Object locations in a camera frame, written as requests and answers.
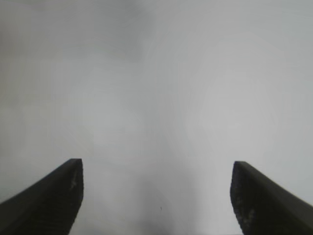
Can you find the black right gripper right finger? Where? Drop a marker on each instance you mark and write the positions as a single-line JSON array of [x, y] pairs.
[[266, 208]]

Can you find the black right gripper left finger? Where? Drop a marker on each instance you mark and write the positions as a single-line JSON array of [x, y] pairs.
[[49, 205]]

